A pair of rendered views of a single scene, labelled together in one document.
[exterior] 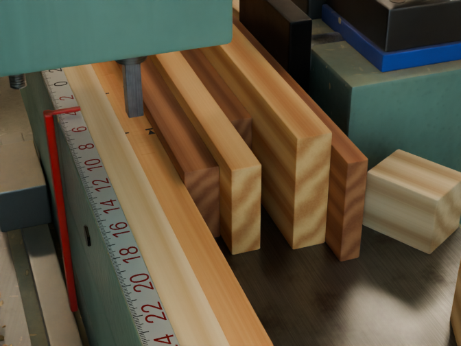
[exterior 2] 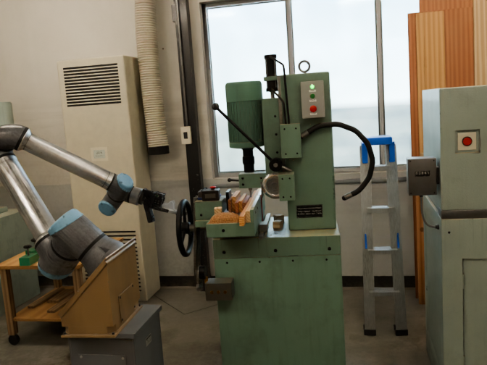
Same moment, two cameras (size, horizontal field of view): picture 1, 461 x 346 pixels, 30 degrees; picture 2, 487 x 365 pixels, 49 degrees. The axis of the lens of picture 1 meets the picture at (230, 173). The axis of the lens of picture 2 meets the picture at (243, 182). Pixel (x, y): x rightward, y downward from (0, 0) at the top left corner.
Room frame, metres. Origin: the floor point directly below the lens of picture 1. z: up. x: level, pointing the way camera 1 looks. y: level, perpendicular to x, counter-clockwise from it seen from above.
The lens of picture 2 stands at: (2.78, 1.17, 1.40)
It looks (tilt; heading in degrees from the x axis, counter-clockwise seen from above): 8 degrees down; 206
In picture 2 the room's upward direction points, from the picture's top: 4 degrees counter-clockwise
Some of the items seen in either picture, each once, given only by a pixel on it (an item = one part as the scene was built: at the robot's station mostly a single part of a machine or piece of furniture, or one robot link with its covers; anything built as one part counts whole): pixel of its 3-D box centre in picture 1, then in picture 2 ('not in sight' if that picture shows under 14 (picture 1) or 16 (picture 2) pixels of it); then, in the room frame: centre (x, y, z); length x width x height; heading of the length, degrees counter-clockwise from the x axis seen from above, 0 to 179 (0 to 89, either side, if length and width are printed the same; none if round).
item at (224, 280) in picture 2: not in sight; (219, 289); (0.74, 0.01, 0.58); 0.12 x 0.08 x 0.08; 109
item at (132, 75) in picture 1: (132, 75); not in sight; (0.44, 0.06, 0.97); 0.01 x 0.01 x 0.05; 19
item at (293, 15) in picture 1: (313, 53); (222, 200); (0.53, -0.06, 0.95); 0.09 x 0.07 x 0.09; 19
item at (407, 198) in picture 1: (413, 200); not in sight; (0.40, -0.10, 0.92); 0.04 x 0.03 x 0.04; 49
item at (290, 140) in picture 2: not in sight; (290, 140); (0.52, 0.31, 1.23); 0.09 x 0.08 x 0.15; 109
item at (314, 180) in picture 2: not in sight; (309, 150); (0.35, 0.33, 1.16); 0.22 x 0.22 x 0.72; 19
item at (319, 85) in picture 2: not in sight; (312, 99); (0.47, 0.40, 1.40); 0.10 x 0.06 x 0.16; 109
